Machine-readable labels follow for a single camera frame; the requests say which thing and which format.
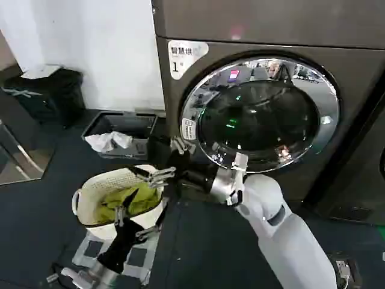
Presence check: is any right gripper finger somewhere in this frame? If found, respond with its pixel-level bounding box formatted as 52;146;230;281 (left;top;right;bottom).
149;135;194;157
129;166;178;188

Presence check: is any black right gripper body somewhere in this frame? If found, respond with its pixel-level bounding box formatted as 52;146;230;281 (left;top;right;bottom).
167;149;216;199

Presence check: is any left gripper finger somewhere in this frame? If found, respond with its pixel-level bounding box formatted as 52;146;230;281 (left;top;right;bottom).
113;187;139;228
134;196;170;242

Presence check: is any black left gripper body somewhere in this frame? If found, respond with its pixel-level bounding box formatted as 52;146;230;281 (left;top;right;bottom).
97;216;138;275

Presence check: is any green garment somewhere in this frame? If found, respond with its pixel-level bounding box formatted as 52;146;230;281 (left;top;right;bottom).
100;181;161;225

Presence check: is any grey marker floor mat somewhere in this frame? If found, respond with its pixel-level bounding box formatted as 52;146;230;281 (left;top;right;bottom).
71;228;158;285

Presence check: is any white laundry basket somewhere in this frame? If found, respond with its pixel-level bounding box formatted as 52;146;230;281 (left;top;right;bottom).
71;164;166;239

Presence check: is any black plastic tray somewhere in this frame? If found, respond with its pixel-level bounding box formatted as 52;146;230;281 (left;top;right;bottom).
81;111;159;161

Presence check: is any white crumpled cloth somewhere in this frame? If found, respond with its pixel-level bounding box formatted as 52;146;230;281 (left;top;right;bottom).
84;130;134;152

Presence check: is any round glass dryer door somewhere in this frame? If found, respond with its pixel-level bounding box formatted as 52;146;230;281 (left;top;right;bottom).
176;50;341;178

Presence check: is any glass floor panel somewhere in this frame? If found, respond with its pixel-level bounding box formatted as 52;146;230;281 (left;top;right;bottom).
0;86;57;187

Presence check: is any black trash bin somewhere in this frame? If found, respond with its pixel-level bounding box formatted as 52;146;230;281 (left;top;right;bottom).
2;64;86;126

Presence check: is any grey dryer with label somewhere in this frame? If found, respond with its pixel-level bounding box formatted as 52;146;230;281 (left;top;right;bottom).
151;0;385;209

